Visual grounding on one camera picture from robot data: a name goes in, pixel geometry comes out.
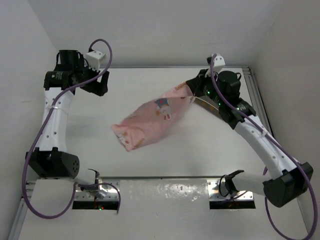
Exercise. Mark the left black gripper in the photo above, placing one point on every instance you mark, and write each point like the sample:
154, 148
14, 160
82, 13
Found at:
97, 88

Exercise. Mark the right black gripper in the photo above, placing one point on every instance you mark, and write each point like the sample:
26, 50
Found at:
195, 85

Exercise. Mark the grey floral pillow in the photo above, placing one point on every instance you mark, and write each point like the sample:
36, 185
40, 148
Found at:
207, 106

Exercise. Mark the pink cartoon pillowcase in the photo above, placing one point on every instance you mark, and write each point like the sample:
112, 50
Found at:
149, 122

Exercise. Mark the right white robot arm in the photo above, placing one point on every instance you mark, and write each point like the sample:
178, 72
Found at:
288, 178

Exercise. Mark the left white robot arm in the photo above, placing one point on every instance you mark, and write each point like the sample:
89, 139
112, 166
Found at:
50, 158

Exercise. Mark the white front cover board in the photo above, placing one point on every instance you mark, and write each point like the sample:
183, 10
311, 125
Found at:
167, 210

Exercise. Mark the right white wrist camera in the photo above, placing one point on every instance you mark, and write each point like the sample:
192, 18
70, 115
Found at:
218, 62

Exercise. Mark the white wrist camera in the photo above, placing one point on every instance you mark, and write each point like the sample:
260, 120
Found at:
95, 59
218, 62

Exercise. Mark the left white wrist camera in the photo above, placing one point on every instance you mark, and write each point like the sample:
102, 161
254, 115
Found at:
95, 59

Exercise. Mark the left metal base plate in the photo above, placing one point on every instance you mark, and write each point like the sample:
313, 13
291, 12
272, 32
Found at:
101, 191

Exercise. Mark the left aluminium frame rail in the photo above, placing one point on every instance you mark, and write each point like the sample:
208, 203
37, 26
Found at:
21, 212

